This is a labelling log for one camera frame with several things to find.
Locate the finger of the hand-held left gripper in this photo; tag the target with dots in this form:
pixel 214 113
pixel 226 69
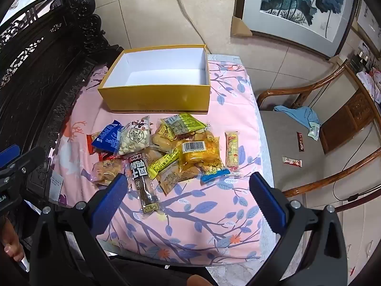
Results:
pixel 29 159
pixel 9 155

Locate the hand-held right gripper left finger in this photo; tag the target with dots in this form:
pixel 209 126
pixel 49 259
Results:
pixel 110 202

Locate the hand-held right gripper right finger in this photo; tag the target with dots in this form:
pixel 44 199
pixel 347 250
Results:
pixel 268 202

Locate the yellow clear snack packet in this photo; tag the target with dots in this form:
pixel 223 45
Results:
pixel 198 155

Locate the green and yellow snack packet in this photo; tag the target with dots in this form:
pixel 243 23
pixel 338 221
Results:
pixel 184 122

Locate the yellow cardboard box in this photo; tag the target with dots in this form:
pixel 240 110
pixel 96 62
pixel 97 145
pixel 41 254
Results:
pixel 154 101

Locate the person's left hand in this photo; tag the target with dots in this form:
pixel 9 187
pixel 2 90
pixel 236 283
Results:
pixel 12 241

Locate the brown bread packet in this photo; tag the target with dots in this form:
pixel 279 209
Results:
pixel 105 169

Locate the white paper tag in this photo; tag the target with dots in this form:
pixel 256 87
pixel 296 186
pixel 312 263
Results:
pixel 55 184

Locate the long black label snack packet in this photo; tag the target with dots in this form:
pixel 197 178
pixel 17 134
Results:
pixel 142 181

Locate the white and red snack bar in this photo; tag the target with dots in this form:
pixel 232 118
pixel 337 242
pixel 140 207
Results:
pixel 291 161

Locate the pink printed blanket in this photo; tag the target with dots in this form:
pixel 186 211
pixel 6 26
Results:
pixel 208 208

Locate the clear packet with blue end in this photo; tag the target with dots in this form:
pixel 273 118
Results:
pixel 212 175

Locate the red and black snack packet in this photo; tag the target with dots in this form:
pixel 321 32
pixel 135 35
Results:
pixel 90 144

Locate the long yellow stick snack packet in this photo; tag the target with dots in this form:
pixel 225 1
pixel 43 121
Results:
pixel 232 152

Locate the small yellow snack packet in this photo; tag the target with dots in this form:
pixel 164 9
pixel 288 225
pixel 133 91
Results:
pixel 160 163

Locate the blue snack packet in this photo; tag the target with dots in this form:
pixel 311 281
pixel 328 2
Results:
pixel 107 137

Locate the red-edged clear peanut packet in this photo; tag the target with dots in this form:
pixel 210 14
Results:
pixel 132 140

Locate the clear bread packet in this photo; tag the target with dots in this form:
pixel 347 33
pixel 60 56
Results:
pixel 174 178

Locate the dark red snack bar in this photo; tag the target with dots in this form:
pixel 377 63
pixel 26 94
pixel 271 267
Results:
pixel 301 141

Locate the wooden armchair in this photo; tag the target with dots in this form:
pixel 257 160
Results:
pixel 276 131

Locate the carved dark wooden furniture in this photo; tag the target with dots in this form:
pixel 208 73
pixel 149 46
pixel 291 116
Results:
pixel 35 80

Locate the bread packet with yellow label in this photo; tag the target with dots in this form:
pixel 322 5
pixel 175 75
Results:
pixel 162 140

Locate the small green white packet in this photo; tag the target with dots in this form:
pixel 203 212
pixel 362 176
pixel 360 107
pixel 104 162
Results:
pixel 314 131

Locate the blue cloth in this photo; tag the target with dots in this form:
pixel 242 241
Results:
pixel 300 114

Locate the pink white plastic bag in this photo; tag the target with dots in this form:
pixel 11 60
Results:
pixel 372 80

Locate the cardboard corner protector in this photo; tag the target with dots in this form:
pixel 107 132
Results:
pixel 239 26

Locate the framed lotus painting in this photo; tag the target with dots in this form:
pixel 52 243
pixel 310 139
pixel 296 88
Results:
pixel 297 0

